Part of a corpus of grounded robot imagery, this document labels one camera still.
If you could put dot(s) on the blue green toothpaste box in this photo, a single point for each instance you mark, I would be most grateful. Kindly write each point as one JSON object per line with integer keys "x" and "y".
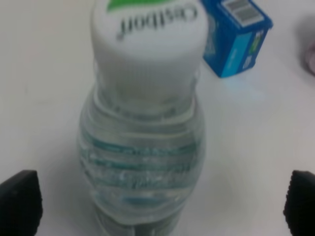
{"x": 237, "y": 29}

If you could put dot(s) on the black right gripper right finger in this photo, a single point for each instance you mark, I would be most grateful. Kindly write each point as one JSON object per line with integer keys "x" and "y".
{"x": 299, "y": 208}

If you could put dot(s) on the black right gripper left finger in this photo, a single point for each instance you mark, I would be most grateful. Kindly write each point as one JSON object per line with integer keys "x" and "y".
{"x": 21, "y": 207}

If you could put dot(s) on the clear plastic water bottle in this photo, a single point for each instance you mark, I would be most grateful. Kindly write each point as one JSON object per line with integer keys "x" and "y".
{"x": 141, "y": 138}

